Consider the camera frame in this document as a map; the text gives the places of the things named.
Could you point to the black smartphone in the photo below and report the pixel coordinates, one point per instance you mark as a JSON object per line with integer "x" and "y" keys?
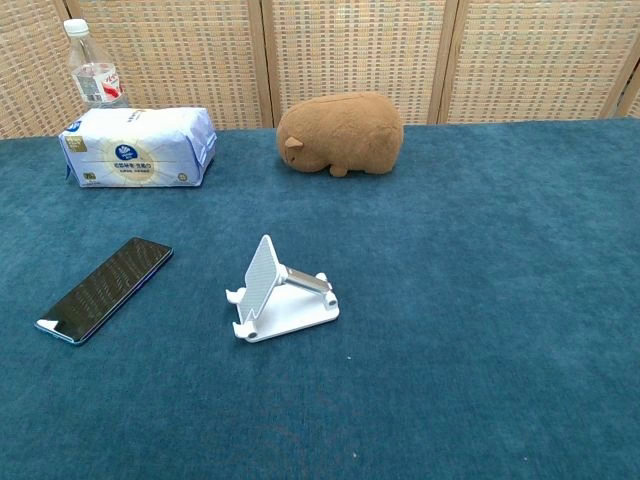
{"x": 102, "y": 292}

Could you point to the white folding phone stand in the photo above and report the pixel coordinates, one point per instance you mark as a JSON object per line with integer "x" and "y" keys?
{"x": 280, "y": 300}

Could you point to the brown plush capybara toy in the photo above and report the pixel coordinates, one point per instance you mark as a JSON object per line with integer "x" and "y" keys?
{"x": 345, "y": 132}

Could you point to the blue carpet table cover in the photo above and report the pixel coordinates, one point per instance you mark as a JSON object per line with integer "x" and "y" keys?
{"x": 400, "y": 325}

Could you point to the woven rattan folding screen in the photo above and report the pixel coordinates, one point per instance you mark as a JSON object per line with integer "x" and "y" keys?
{"x": 350, "y": 55}

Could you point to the white tissue paper pack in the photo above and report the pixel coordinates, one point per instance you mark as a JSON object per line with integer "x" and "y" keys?
{"x": 137, "y": 150}

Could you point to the clear plastic water bottle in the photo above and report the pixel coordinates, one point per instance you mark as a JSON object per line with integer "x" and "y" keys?
{"x": 95, "y": 75}

